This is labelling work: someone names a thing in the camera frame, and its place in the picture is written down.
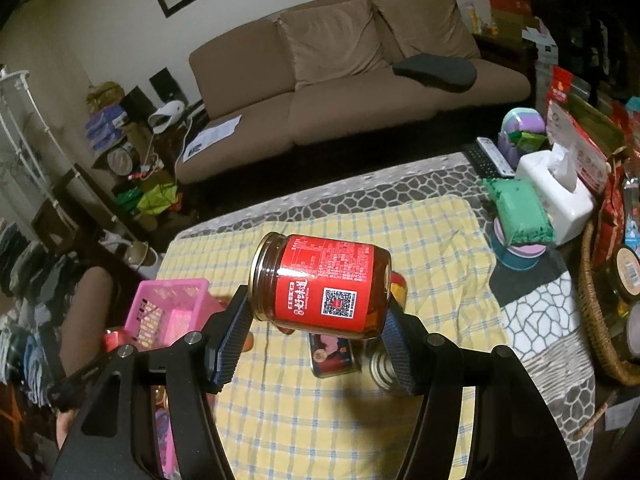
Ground white rack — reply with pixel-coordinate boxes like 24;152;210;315
0;72;66;231

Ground wicker basket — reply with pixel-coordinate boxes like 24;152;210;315
579;220;640;386

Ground wooden stick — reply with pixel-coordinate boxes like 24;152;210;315
575;390;619;441

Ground pink plastic basket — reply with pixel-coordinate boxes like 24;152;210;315
124;278;224;478

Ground white cap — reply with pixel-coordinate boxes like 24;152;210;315
148;101;184;134

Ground white sandal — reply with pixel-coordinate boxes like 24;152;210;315
100;230;161;279

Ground large tin can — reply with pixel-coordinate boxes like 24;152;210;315
369;345;401;392

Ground brown chair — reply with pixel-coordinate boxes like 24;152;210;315
60;265;126;376

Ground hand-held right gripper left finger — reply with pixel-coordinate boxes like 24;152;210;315
52;285;253;480

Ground green wipes packet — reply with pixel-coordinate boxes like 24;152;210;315
485;177;556;246

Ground purple plastic container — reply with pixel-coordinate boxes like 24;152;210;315
500;107;547;161

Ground white paper sheet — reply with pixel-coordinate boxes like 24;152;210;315
182;115;243;164

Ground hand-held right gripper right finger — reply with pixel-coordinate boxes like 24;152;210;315
382;300;573;480

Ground brown sofa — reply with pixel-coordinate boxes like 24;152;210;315
175;0;532;186

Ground red cardboard box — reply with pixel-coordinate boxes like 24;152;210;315
484;0;534;36

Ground green bag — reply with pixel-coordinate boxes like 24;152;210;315
117;172;179;214

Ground teal and pink bowl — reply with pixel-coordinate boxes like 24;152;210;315
492;220;549;271

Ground round metal tin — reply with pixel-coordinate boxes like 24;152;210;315
107;142;139;176

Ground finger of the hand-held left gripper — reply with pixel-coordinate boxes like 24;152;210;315
47;357;118;409

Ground pile of clothes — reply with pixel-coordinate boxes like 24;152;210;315
0;220;66;406

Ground yellow checked cloth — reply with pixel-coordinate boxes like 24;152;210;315
157;195;507;480

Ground black box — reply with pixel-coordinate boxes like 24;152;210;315
149;67;179;106

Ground dark grey cushion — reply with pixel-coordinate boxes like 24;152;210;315
392;54;477;94

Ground white label jar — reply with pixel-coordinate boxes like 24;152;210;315
597;245;640;311

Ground red snack bags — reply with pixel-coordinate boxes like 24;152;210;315
545;65;640;201

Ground black remote control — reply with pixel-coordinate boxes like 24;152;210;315
462;136;516;179

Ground white tissue box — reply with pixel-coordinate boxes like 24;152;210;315
515;142;596;246

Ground person's left forearm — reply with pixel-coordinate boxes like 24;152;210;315
56;407;76;449

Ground red flat tin can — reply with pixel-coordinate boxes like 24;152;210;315
307;330;362;379

